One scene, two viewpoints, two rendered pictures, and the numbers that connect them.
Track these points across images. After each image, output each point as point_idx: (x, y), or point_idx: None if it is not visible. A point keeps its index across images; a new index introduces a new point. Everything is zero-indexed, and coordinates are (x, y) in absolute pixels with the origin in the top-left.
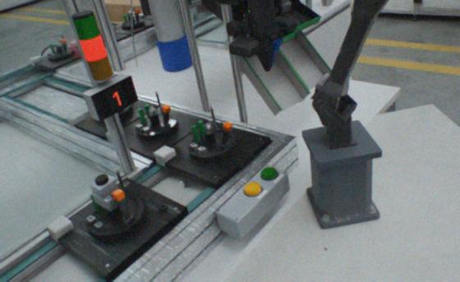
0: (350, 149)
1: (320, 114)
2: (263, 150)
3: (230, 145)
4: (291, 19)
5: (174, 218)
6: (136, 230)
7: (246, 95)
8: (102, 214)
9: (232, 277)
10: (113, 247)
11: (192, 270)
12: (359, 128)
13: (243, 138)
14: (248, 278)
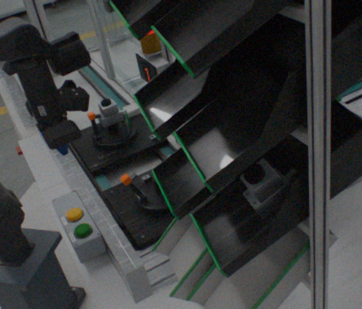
0: None
1: None
2: (126, 237)
3: (139, 202)
4: (48, 134)
5: (87, 165)
6: (93, 146)
7: None
8: (118, 125)
9: (48, 217)
10: (87, 136)
11: None
12: (11, 277)
13: (157, 222)
14: (39, 225)
